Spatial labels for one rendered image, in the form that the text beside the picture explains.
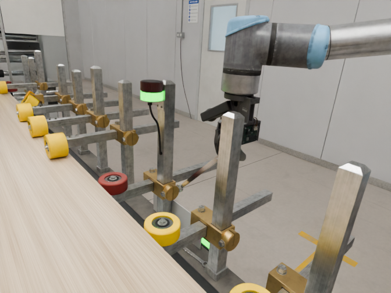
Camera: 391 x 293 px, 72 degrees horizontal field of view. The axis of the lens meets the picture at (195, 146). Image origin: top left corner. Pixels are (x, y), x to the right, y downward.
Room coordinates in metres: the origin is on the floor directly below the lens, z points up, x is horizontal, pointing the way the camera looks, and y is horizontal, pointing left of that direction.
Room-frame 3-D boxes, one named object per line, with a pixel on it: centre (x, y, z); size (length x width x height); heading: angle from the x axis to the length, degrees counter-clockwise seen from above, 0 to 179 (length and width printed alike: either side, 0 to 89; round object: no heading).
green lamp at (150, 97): (0.71, 0.13, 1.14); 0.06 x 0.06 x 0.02
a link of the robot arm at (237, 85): (0.66, -0.10, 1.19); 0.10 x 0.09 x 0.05; 132
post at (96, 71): (1.12, 0.42, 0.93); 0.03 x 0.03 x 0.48; 42
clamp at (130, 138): (0.95, 0.27, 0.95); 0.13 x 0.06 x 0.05; 42
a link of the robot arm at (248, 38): (0.66, -0.10, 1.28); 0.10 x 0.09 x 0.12; 79
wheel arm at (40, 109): (1.34, 0.61, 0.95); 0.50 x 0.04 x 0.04; 132
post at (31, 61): (2.05, 1.26, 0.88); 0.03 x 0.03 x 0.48; 42
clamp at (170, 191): (0.76, 0.11, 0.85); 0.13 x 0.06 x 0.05; 42
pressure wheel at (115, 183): (0.67, 0.23, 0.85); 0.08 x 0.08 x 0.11
